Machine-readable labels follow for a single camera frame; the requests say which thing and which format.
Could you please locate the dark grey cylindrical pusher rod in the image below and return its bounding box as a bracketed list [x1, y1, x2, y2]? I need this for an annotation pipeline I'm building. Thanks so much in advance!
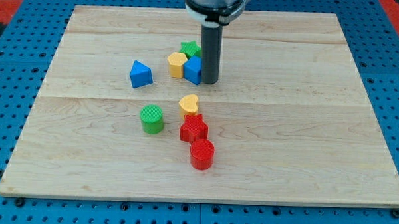
[201, 26, 222, 84]

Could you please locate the blue cube block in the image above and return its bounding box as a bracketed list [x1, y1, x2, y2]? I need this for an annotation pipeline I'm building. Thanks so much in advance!
[184, 56, 201, 85]

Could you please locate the yellow hexagon block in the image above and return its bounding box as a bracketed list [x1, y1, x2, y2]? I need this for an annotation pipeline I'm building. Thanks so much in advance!
[168, 52, 188, 78]

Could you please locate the green star block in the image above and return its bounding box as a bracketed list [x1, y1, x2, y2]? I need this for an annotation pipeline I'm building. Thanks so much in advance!
[180, 41, 201, 58]

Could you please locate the yellow heart block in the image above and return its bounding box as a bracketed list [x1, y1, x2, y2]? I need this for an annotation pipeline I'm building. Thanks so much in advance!
[178, 94, 200, 120]

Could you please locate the blue triangular prism block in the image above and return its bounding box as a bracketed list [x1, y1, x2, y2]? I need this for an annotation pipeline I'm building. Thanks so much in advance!
[129, 60, 154, 88]

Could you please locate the red star block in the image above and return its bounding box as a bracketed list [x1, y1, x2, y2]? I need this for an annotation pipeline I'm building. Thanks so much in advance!
[180, 114, 209, 144]

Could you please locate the green cylinder block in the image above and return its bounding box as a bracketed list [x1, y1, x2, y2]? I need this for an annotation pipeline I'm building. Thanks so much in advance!
[140, 104, 164, 134]

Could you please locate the red cylinder block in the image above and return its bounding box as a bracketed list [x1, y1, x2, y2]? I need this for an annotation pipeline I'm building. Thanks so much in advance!
[190, 139, 215, 170]

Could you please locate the light wooden board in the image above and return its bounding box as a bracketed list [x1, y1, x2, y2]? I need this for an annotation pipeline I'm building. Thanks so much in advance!
[0, 5, 399, 208]

